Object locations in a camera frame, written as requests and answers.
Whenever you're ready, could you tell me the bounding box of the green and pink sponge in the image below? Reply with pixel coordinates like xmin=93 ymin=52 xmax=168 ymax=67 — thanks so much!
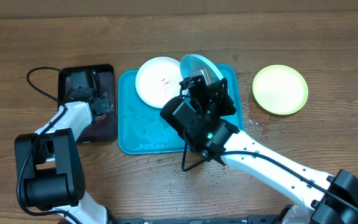
xmin=95 ymin=113 xmax=108 ymax=123

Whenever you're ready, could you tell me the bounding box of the white round plate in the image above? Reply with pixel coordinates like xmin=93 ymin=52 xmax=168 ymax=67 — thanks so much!
xmin=135 ymin=57 xmax=183 ymax=108

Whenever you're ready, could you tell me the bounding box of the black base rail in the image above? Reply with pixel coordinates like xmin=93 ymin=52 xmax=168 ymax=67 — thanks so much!
xmin=116 ymin=215 xmax=280 ymax=224

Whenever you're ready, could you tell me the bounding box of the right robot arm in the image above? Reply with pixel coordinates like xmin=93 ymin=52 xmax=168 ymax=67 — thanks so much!
xmin=160 ymin=76 xmax=358 ymax=223

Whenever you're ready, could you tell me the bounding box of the yellow-green round plate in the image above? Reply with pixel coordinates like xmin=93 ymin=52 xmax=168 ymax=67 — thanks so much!
xmin=252 ymin=65 xmax=309 ymax=116

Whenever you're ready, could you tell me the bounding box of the light blue round plate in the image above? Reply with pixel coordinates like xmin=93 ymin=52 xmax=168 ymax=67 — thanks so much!
xmin=180 ymin=54 xmax=224 ymax=82

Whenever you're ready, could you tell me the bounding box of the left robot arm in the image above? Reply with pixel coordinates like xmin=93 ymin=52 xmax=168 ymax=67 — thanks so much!
xmin=14 ymin=90 xmax=116 ymax=223

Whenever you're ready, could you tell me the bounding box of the teal plastic serving tray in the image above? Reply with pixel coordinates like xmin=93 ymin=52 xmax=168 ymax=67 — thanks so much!
xmin=118 ymin=64 xmax=245 ymax=155

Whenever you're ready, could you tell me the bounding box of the black rectangular tray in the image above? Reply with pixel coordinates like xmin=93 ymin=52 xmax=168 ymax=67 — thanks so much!
xmin=58 ymin=64 xmax=117 ymax=142

